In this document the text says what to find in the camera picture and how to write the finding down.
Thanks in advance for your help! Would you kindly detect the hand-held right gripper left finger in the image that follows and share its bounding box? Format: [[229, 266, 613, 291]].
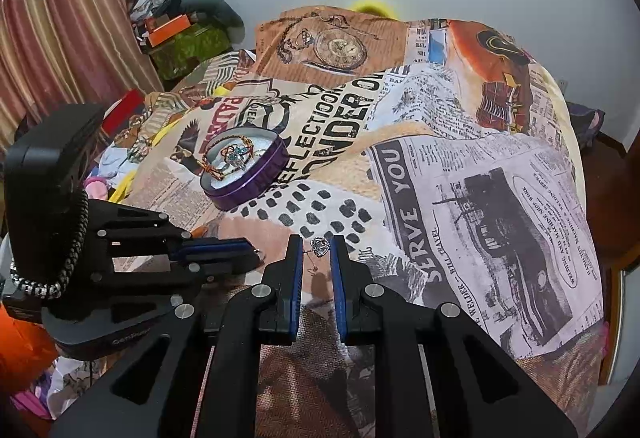
[[50, 234, 303, 438]]

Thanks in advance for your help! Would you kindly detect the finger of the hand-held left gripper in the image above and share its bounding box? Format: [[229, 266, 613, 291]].
[[87, 199, 255, 264], [90, 249, 263, 306]]

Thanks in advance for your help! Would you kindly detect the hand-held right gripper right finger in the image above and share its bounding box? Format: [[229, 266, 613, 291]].
[[330, 234, 578, 438]]

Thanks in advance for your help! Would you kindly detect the small silver pendant necklace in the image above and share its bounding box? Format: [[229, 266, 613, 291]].
[[307, 238, 331, 269]]

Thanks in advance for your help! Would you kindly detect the gold chain bracelet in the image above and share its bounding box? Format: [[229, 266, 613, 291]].
[[201, 132, 271, 181]]

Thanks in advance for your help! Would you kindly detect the purple heart-shaped tin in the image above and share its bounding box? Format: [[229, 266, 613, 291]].
[[199, 128, 292, 212]]

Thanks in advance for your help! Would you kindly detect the blue gem ring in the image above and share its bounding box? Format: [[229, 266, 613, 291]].
[[220, 144, 253, 170]]

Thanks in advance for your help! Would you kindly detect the pink cloth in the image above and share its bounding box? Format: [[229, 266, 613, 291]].
[[84, 175, 113, 201]]

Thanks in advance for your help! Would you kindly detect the printed newspaper blanket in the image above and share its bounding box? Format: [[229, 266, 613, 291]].
[[85, 5, 608, 438]]

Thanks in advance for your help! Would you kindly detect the red box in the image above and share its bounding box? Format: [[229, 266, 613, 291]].
[[100, 89, 147, 136]]

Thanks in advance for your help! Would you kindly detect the striped brown curtain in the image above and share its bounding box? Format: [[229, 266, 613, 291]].
[[0, 0, 166, 169]]

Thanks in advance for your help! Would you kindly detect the orange cloth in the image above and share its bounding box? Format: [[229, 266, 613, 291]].
[[0, 305, 60, 386]]

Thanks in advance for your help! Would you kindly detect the green patterned cloth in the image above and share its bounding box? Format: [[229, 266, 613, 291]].
[[150, 25, 232, 80]]

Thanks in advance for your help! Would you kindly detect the orange box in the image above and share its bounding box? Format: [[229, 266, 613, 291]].
[[147, 14, 193, 46]]

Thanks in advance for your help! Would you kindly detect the printed cloth bundle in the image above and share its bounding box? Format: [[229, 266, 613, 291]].
[[129, 0, 187, 26]]

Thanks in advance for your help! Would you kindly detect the yellow round object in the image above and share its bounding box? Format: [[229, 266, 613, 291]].
[[349, 0, 401, 20]]

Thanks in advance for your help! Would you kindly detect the dark purple cloth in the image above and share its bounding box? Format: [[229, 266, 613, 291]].
[[567, 102, 607, 150]]

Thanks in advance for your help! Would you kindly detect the braided wrist strap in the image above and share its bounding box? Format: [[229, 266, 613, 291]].
[[9, 185, 91, 301]]

